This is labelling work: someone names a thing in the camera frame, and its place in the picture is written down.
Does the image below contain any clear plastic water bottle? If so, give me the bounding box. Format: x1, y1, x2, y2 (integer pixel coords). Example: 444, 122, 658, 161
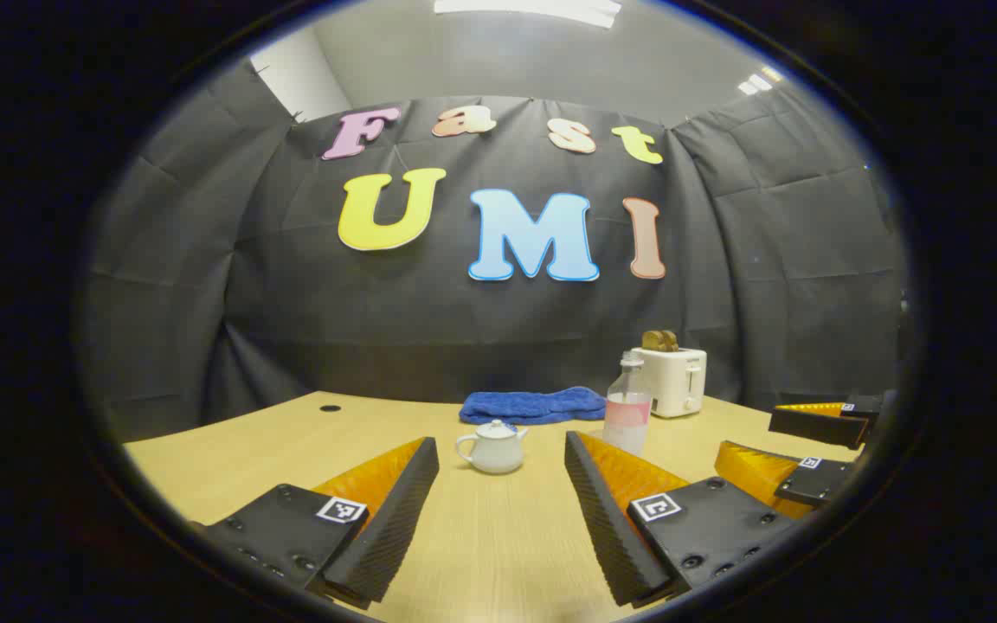
602, 350, 653, 457

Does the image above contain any small ceiling light panel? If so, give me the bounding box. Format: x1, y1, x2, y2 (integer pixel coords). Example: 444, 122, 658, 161
736, 65, 785, 96

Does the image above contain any white toaster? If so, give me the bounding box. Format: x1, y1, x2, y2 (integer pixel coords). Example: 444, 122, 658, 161
633, 346, 709, 420

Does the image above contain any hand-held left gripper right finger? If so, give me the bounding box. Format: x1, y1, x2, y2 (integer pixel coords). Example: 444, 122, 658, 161
563, 430, 798, 608

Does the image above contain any white teacup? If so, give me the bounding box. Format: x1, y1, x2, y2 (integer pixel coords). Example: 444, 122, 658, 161
455, 430, 530, 475

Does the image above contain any blue towel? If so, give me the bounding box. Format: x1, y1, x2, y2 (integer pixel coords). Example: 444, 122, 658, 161
459, 386, 608, 427

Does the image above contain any black backdrop cloth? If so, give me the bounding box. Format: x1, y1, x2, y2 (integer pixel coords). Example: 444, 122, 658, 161
74, 61, 910, 442

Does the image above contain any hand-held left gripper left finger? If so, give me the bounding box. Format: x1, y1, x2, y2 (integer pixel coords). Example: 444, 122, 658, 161
191, 435, 441, 611

